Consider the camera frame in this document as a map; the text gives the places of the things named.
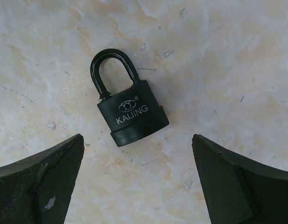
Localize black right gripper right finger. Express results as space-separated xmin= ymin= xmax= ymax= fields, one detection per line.
xmin=192 ymin=134 xmax=288 ymax=224

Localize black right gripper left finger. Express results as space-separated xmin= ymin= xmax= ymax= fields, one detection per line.
xmin=0 ymin=134 xmax=84 ymax=224

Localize black Kaijing padlock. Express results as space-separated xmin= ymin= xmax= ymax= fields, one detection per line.
xmin=90 ymin=49 xmax=169 ymax=147

